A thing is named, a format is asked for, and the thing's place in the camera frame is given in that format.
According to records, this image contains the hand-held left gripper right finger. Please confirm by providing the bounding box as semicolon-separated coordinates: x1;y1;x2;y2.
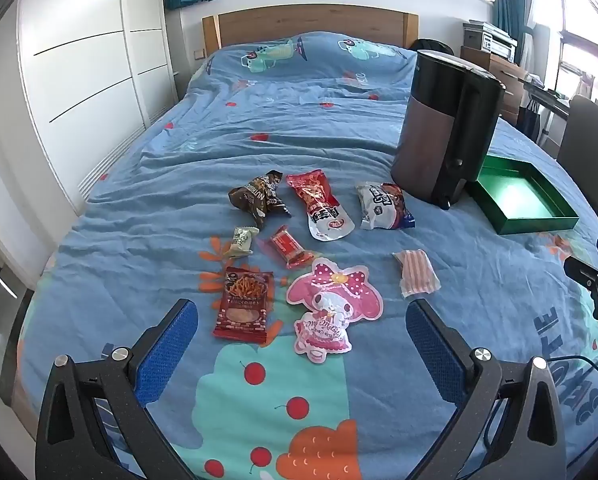
405;298;572;480

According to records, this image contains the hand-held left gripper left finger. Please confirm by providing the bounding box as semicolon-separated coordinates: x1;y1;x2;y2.
35;299;200;480

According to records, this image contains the pink striped snack packet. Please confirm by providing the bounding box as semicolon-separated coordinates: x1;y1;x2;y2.
393;249;440;300

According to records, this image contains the dark red pretzel packet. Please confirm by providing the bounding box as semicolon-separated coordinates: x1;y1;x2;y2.
212;266;274;346

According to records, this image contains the green tray box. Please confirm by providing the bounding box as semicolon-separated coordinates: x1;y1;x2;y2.
466;154;580;236

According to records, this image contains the pink character snack pouch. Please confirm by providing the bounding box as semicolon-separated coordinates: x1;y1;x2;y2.
285;257;384;363

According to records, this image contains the small pale green candy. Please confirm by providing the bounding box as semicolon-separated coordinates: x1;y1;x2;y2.
222;226;260;261

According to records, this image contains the white wafer packet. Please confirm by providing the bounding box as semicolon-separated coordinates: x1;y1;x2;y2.
355;181;416;231

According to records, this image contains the small red candy packet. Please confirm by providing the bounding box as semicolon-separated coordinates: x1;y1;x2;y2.
259;225;320;270

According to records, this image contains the brown chocolate packet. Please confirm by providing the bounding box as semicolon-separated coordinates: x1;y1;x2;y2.
229;171;292;228

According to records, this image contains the red and white snack pouch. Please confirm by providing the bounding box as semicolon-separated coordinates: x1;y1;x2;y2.
285;170;356;242

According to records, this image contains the dark grey office chair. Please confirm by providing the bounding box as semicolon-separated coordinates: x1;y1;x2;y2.
558;95;598;222

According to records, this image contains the dark blue bag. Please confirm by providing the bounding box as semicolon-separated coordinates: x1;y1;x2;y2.
518;100;542;136

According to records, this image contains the grey desk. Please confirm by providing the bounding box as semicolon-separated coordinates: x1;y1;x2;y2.
521;72;577;147

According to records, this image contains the blue printed bedsheet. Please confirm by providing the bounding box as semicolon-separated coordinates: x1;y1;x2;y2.
16;32;598;480

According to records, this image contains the wooden drawer cabinet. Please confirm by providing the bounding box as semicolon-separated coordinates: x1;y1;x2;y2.
460;46;526;123

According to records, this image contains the black and brown electric kettle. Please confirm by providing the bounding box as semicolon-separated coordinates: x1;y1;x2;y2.
391;49;507;210

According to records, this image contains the grey printer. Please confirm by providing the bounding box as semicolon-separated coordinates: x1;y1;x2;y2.
462;20;520;58

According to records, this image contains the black backpack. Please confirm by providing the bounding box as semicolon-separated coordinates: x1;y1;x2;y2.
410;38;454;56

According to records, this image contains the white wardrobe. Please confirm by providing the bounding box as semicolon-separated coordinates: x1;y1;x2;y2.
0;0;180;213

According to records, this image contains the blue printed pillow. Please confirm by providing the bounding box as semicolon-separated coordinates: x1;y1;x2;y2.
214;32;416;82

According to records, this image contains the wooden headboard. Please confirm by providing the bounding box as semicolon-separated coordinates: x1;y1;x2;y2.
202;4;420;58

